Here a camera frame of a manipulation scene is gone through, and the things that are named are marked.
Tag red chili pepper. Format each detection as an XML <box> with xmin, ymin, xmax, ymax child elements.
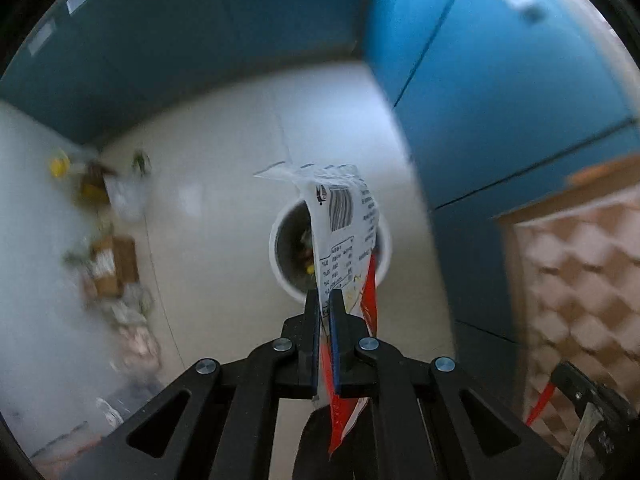
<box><xmin>525</xmin><ymin>382</ymin><xmax>556</xmax><ymax>427</ymax></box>

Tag red white food packet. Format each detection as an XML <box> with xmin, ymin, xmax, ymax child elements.
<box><xmin>255</xmin><ymin>162</ymin><xmax>380</xmax><ymax>453</ymax></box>

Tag white round trash bin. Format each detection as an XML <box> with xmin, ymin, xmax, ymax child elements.
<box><xmin>269</xmin><ymin>198</ymin><xmax>393</xmax><ymax>304</ymax></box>

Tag blue kitchen cabinets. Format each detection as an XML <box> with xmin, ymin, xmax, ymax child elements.
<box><xmin>0</xmin><ymin>0</ymin><xmax>640</xmax><ymax>401</ymax></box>

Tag person's black trouser leg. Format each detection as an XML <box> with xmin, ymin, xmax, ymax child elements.
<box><xmin>292</xmin><ymin>405</ymin><xmax>378</xmax><ymax>480</ymax></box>

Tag crumpled plastic bags on floor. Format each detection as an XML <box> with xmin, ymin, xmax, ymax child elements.
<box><xmin>62</xmin><ymin>250</ymin><xmax>162</xmax><ymax>380</ymax></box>

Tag checkered brown tablecloth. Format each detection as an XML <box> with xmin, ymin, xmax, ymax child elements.
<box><xmin>496</xmin><ymin>154</ymin><xmax>639</xmax><ymax>416</ymax></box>

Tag brown cardboard box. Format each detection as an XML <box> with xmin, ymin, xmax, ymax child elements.
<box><xmin>87</xmin><ymin>235</ymin><xmax>139</xmax><ymax>299</ymax></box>

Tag clear plastic bag with greens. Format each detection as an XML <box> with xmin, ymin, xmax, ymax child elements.
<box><xmin>104</xmin><ymin>150</ymin><xmax>152</xmax><ymax>223</ymax></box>

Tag yellow-capped oil bottle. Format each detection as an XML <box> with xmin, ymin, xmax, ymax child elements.
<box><xmin>48</xmin><ymin>151</ymin><xmax>117</xmax><ymax>207</ymax></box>

